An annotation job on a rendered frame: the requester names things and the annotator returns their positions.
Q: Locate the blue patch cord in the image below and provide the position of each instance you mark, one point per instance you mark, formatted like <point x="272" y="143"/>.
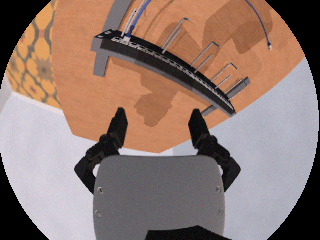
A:
<point x="147" y="2"/>

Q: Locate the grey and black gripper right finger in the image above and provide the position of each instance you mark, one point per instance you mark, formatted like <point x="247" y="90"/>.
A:
<point x="208" y="145"/>

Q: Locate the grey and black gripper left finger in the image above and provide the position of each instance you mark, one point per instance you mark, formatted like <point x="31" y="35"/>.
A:
<point x="107" y="145"/>

